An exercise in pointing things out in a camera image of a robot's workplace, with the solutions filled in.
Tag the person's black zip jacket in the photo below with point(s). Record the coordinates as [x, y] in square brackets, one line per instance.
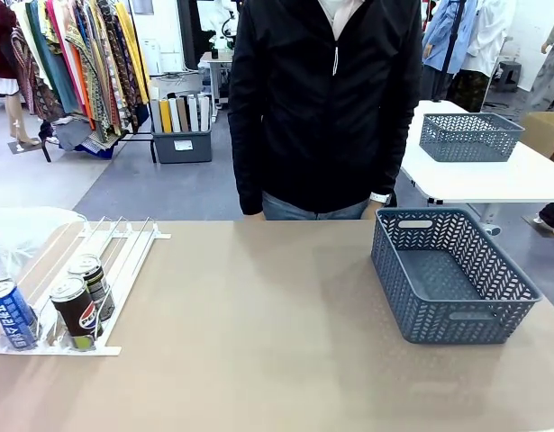
[312, 112]

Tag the black clothes rack frame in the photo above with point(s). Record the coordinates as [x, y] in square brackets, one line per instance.
[152, 148]

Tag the patterned hanging garments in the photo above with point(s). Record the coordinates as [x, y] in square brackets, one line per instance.
[101, 67]

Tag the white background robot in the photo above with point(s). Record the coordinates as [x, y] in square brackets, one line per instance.
[224, 27]

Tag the white material roll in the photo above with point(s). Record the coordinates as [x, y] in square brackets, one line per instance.
[204, 114]
[193, 114]
[175, 117]

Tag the yellow hanging garment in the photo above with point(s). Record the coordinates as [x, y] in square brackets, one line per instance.
[132, 49]

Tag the grey plastic stool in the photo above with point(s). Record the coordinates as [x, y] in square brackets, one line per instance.
[506, 74]

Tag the mannequin in white shirt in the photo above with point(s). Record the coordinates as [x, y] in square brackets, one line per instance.
[493, 36]

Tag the person's pale inner shirt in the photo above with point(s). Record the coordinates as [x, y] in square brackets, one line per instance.
[339, 13]

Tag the person's left forearm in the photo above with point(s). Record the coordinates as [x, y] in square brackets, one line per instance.
[393, 157]

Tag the black Pepsi can green patch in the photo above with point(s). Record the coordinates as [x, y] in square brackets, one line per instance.
[76, 310]

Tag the white air purifier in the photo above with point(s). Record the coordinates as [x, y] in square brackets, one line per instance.
[150, 56]

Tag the grey material roll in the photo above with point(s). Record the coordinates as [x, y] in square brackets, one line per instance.
[155, 117]

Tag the brown material roll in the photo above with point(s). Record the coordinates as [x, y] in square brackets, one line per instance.
[183, 116]

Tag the fabric pile on floor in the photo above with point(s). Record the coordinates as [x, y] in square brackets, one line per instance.
[85, 137]

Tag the white background desk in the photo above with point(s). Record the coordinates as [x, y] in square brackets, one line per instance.
[215, 63]

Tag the white side table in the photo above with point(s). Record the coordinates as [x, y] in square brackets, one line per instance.
[461, 180]

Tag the brown cardboard box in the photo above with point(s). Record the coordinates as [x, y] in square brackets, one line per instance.
[544, 130]

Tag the grey plastic storage bin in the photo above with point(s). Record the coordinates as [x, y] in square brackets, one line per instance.
[182, 146]

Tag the mannequin in dark red coat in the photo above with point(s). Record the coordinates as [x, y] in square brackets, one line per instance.
[2, 40]

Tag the person's blue jeans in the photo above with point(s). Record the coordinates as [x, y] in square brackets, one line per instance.
[294, 212]

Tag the blue-grey plastic woven basket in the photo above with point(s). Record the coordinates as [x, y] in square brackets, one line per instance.
[465, 146]
[438, 279]

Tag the black upright panel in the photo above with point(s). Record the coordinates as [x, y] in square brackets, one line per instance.
[191, 31]

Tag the black stand pole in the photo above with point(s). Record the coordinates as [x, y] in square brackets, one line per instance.
[452, 40]

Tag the yellow material roll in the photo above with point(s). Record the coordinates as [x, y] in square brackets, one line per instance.
[166, 117]

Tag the person's right hand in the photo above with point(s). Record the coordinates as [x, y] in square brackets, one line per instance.
[254, 216]

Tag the white translucent plastic bag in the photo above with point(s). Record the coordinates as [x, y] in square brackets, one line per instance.
[20, 234]

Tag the white wrist watch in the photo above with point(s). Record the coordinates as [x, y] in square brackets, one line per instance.
[380, 198]

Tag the teal hanging garment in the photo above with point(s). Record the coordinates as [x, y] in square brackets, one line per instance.
[51, 58]

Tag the person's right forearm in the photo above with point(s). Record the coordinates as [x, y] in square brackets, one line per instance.
[247, 171]

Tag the blue Pepsi can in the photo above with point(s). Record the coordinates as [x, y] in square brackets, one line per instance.
[11, 315]

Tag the mannequin in blue shirt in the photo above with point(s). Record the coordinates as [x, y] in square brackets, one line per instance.
[443, 36]

